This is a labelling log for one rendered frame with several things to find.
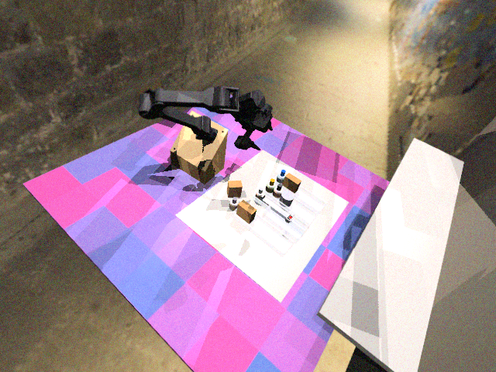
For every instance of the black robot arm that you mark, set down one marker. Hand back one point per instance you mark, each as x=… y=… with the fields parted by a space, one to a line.
x=155 y=104

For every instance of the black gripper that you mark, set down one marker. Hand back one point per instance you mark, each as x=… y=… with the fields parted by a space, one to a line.
x=244 y=142

